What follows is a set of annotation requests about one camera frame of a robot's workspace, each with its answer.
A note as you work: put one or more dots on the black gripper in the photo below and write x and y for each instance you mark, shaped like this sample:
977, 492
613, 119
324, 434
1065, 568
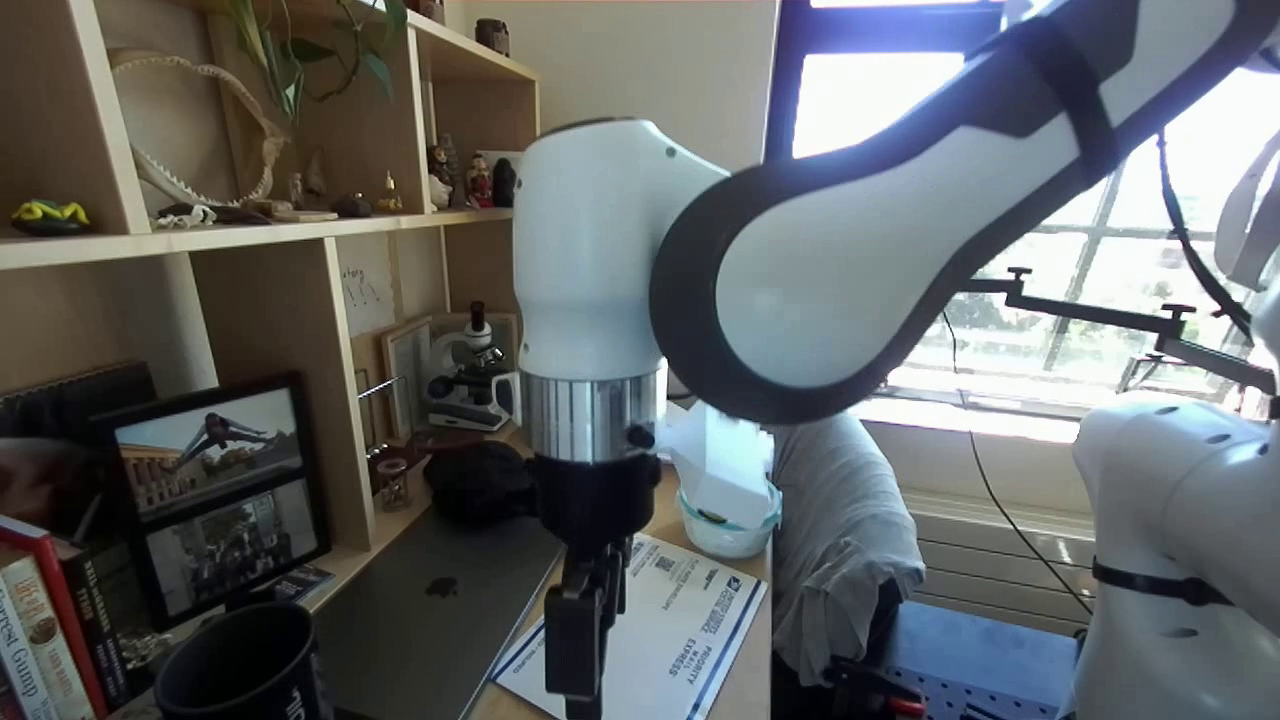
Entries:
594, 501

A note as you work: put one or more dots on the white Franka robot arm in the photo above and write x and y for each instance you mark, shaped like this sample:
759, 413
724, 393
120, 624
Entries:
853, 254

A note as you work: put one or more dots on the black bag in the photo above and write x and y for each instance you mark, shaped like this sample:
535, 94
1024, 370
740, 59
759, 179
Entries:
480, 480

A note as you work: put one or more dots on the white paper with blue edge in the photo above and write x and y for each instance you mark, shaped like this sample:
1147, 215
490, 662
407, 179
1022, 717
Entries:
681, 624

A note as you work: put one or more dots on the black and white microscope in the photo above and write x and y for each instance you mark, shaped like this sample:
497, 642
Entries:
465, 372

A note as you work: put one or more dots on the dark grey laptop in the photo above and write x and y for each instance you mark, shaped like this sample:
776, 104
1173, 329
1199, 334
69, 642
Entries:
425, 615

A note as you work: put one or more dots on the brown leather object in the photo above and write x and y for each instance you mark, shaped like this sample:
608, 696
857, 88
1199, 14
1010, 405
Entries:
391, 480

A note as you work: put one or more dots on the grey cloth on chair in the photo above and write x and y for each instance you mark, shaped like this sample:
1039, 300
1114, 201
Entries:
841, 534

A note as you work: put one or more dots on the light wooden shelf unit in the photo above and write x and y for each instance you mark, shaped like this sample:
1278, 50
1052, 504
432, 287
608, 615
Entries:
280, 346

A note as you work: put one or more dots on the black ribbed mug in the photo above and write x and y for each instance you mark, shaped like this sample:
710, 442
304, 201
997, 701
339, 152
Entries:
242, 666

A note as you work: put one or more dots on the white radiator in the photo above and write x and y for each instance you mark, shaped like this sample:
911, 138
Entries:
1013, 553

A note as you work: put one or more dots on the blue perforated panel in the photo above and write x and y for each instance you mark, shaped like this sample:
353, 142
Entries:
986, 666

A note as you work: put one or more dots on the small dark jar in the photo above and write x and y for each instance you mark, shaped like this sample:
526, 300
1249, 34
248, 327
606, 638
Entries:
492, 34

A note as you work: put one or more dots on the red and black book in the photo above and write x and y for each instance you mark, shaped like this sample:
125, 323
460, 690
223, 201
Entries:
64, 602

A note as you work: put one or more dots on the green trailing potted plant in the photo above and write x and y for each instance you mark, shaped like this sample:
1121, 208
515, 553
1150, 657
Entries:
286, 54

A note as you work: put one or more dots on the white spine book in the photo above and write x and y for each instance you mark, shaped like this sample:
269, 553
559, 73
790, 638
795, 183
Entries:
26, 642

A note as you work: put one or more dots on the yellow green toy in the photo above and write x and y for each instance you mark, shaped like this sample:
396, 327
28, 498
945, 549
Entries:
51, 215

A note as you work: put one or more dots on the black double photo frame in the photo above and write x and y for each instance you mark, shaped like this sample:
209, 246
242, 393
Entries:
213, 501

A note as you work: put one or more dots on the black camera stand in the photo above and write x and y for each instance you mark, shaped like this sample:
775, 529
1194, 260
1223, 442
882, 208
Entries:
1093, 310

